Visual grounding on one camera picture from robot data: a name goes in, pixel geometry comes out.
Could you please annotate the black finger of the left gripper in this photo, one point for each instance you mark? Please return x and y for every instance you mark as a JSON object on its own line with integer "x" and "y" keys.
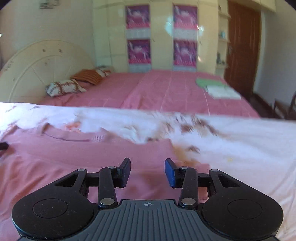
{"x": 4, "y": 146}

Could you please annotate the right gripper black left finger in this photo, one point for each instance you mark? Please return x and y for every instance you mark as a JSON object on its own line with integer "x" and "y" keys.
{"x": 110, "y": 178}

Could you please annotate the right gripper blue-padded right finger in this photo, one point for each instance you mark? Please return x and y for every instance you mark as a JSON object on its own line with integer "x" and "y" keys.
{"x": 185, "y": 178}

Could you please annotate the pink knit sweater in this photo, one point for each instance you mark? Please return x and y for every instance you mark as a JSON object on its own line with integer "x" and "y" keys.
{"x": 38, "y": 156}

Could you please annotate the cream curved headboard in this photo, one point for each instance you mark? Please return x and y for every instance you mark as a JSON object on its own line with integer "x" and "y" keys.
{"x": 25, "y": 76}

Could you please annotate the white floral bed sheet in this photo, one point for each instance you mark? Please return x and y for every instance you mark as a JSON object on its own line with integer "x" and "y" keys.
{"x": 258, "y": 152}

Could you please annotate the white brown patterned pillow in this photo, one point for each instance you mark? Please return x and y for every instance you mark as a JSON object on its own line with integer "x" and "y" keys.
{"x": 63, "y": 87}

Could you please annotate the white folded cloth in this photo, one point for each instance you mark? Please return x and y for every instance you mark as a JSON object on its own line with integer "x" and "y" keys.
{"x": 222, "y": 92}

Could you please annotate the green folded cloth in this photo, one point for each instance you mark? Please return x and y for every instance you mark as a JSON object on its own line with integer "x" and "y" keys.
{"x": 204, "y": 83}

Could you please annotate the orange striped pillow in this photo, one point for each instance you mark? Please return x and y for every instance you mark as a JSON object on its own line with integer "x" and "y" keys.
{"x": 92, "y": 76}

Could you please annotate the brown wooden door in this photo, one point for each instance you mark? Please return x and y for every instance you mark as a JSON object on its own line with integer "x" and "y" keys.
{"x": 244, "y": 32}

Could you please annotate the lower right purple poster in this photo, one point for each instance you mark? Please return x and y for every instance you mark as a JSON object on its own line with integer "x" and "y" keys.
{"x": 185, "y": 53}

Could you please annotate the purple poster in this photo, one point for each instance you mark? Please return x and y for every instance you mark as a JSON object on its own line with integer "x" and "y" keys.
{"x": 185, "y": 53}
{"x": 139, "y": 51}
{"x": 185, "y": 17}
{"x": 137, "y": 17}

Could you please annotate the lower left purple poster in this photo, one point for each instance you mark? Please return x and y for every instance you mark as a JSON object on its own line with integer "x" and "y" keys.
{"x": 139, "y": 51}

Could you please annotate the cream glossy wardrobe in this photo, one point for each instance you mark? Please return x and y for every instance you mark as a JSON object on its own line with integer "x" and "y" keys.
{"x": 111, "y": 35}

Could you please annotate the upper right purple poster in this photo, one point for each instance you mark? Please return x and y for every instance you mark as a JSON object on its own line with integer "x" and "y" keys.
{"x": 185, "y": 17}

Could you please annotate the upper left purple poster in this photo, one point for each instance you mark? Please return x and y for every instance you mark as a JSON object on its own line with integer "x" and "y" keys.
{"x": 137, "y": 17}

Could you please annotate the cream corner shelf unit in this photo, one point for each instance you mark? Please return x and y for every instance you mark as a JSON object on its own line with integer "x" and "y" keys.
{"x": 223, "y": 38}

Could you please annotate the silver wall lamp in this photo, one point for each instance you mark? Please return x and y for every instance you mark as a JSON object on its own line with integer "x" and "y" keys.
{"x": 49, "y": 4}

